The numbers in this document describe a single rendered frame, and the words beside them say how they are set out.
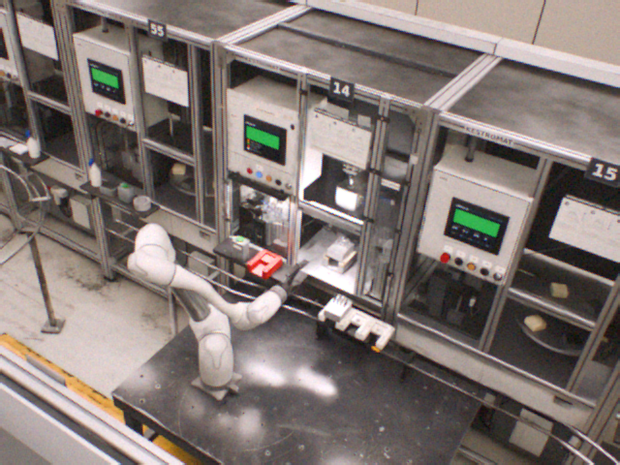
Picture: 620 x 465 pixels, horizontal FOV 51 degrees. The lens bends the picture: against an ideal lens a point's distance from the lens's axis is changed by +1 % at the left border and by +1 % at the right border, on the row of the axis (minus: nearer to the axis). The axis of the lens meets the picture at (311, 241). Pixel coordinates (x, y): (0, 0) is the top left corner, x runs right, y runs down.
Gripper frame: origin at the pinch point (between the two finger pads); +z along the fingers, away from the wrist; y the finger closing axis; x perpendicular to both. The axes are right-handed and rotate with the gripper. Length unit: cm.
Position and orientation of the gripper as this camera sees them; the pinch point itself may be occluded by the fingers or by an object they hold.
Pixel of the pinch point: (303, 270)
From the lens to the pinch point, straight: 316.0
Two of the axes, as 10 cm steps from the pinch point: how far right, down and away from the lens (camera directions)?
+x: -8.5, -3.7, 3.9
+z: 5.3, -4.9, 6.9
